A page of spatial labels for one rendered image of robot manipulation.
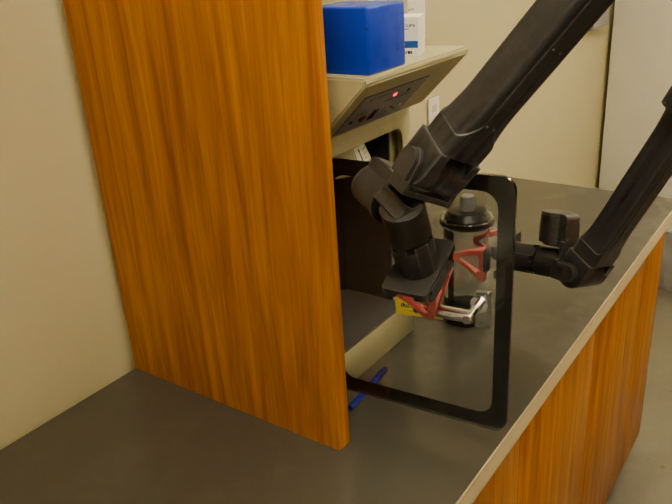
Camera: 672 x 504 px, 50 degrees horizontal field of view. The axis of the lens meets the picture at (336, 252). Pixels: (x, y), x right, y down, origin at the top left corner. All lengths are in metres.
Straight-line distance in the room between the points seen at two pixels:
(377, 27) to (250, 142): 0.24
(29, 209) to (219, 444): 0.50
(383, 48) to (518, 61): 0.29
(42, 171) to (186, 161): 0.28
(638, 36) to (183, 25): 3.22
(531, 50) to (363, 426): 0.69
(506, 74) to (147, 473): 0.80
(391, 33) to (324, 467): 0.65
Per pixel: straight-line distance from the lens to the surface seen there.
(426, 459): 1.16
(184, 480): 1.17
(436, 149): 0.83
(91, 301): 1.41
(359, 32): 1.01
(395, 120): 1.29
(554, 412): 1.58
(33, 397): 1.40
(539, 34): 0.80
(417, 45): 1.16
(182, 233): 1.20
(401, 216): 0.87
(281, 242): 1.05
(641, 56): 4.07
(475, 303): 1.02
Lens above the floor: 1.68
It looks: 23 degrees down
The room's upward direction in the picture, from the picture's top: 4 degrees counter-clockwise
